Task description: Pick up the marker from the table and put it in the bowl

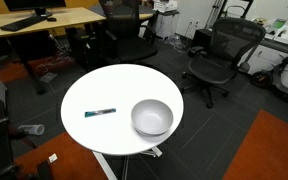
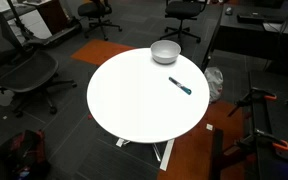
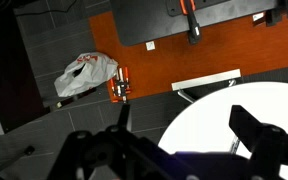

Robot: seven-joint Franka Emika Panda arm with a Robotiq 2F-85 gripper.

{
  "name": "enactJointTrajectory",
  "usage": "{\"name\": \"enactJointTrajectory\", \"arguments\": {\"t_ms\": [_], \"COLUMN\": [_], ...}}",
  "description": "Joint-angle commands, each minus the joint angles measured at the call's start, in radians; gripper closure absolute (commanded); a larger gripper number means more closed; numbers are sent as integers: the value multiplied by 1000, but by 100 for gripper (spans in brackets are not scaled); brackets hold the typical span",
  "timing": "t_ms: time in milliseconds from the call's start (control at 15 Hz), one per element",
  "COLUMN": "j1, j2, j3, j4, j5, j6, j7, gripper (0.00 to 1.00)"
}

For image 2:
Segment dark brown cabinet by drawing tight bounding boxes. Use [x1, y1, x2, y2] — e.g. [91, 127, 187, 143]
[36, 0, 69, 36]

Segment white round bowl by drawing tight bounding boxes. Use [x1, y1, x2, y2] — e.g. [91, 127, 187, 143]
[150, 39, 182, 65]

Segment black keyboard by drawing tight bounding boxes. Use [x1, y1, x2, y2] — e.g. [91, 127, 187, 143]
[236, 12, 268, 25]

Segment red and black backpack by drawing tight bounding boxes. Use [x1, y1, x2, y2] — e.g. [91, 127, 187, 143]
[0, 129, 52, 180]

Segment teal and black marker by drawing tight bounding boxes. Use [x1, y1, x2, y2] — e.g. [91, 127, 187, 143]
[168, 76, 193, 96]

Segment white plastic bag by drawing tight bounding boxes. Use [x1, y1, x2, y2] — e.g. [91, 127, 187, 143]
[203, 66, 224, 104]

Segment white table base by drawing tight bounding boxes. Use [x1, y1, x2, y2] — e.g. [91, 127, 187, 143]
[115, 137, 176, 172]

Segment black office desk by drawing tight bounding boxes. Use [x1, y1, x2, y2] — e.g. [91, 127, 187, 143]
[200, 3, 288, 78]

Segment black workbench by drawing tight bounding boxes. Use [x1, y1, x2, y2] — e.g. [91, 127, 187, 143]
[209, 70, 288, 180]

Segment black floor stand base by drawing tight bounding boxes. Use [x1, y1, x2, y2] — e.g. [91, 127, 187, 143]
[23, 21, 84, 48]

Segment black clamp with orange handle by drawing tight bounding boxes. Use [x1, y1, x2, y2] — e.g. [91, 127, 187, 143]
[234, 128, 288, 153]
[227, 87, 278, 118]

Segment large black mesh office chair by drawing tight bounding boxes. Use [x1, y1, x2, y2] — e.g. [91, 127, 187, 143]
[0, 5, 78, 118]

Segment white desk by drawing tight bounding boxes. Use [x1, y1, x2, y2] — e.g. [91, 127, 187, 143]
[0, 0, 53, 43]

